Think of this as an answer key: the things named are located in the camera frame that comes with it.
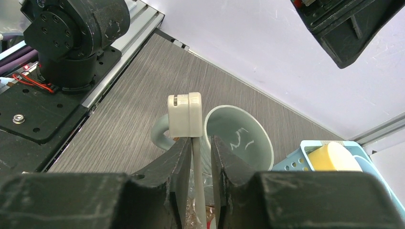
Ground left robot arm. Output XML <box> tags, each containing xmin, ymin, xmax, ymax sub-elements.
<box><xmin>20</xmin><ymin>0</ymin><xmax>405</xmax><ymax>94</ymax></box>

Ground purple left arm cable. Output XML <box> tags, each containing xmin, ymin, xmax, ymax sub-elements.
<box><xmin>0</xmin><ymin>45</ymin><xmax>40</xmax><ymax>69</ymax></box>

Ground light blue perforated basket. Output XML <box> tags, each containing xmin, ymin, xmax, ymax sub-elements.
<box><xmin>272</xmin><ymin>140</ymin><xmax>405</xmax><ymax>219</ymax></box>

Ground grey-green mug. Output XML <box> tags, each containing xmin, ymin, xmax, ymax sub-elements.
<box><xmin>150</xmin><ymin>105</ymin><xmax>274</xmax><ymax>176</ymax></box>

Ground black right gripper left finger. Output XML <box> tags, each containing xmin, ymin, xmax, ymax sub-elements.
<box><xmin>0</xmin><ymin>138</ymin><xmax>192</xmax><ymax>229</ymax></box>

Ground clear textured acrylic holder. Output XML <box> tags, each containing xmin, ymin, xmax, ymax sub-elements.
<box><xmin>184</xmin><ymin>169</ymin><xmax>217</xmax><ymax>229</ymax></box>

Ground beige toothbrush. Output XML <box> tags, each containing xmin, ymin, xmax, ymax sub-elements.
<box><xmin>167</xmin><ymin>92</ymin><xmax>205</xmax><ymax>214</ymax></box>

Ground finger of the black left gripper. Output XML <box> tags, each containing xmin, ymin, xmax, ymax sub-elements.
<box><xmin>291</xmin><ymin>0</ymin><xmax>405</xmax><ymax>69</ymax></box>

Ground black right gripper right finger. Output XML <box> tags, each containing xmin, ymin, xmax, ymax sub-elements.
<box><xmin>211</xmin><ymin>136</ymin><xmax>405</xmax><ymax>229</ymax></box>

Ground cream mug yellow handle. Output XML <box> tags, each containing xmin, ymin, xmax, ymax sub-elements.
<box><xmin>308</xmin><ymin>142</ymin><xmax>362</xmax><ymax>172</ymax></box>

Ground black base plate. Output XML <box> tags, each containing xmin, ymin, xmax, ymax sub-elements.
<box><xmin>0</xmin><ymin>47</ymin><xmax>122</xmax><ymax>176</ymax></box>

